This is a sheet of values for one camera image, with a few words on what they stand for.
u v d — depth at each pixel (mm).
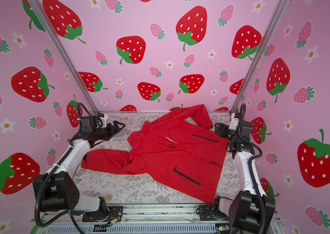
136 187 837
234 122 713
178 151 933
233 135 670
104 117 783
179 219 731
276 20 727
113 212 743
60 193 427
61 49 827
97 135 715
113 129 753
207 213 736
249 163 492
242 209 395
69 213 484
